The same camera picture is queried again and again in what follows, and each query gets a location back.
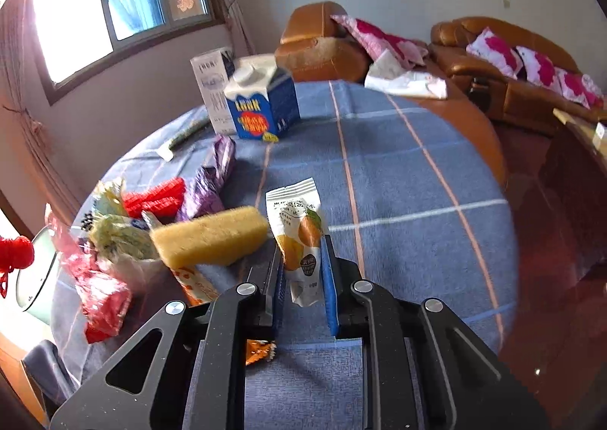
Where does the pink curtain with tieback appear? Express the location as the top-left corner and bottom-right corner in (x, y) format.
(0, 0), (86, 222)

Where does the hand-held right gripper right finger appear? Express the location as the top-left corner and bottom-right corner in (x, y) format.
(320, 235), (551, 430)

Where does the pink floral pillow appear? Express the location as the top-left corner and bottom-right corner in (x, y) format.
(466, 28), (522, 80)
(514, 46), (565, 89)
(330, 14), (430, 68)
(555, 67), (605, 109)

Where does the white cloth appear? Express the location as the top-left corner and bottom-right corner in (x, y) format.
(364, 49), (449, 100)

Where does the blue plaid blanket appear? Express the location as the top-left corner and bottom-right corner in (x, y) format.
(50, 79), (517, 430)

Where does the brown bed frame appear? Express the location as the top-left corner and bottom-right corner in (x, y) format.
(403, 93), (506, 184)

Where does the dark wooden table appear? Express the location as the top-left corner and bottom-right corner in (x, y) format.
(541, 107), (607, 269)

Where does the brown leather sofa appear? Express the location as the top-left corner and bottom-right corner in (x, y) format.
(429, 16), (607, 137)

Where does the red mesh net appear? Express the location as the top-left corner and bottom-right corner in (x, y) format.
(122, 177), (186, 219)

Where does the blue milk carton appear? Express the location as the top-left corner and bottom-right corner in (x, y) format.
(223, 55), (302, 142)

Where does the white orange fruit snack pouch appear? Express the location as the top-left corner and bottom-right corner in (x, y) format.
(264, 177), (328, 307)

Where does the green giraffe print basin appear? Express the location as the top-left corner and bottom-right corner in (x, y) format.
(16, 226), (60, 324)

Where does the white carton box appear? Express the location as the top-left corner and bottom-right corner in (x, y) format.
(190, 47), (238, 135)

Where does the green white plastic bag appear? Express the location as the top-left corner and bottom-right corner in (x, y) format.
(88, 178), (164, 291)

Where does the green stick packet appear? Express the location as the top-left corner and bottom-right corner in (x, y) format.
(159, 117), (212, 161)

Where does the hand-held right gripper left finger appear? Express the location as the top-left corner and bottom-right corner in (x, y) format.
(50, 247), (288, 430)

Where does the red plastic bag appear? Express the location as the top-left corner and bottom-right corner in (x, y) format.
(45, 205), (132, 344)

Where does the yellow sponge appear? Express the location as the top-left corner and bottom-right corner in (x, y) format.
(150, 205), (269, 269)

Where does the red knot ornament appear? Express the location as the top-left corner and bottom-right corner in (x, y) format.
(0, 235), (36, 300)

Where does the small orange candy wrapper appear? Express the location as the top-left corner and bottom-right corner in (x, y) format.
(245, 339), (278, 367)

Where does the orange white snack wrapper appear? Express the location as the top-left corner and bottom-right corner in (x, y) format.
(171, 264), (221, 307)

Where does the purple foil wrapper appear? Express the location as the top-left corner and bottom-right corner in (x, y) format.
(175, 135), (237, 222)

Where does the orange leather armchair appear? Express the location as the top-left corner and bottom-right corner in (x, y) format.
(274, 2), (371, 83)

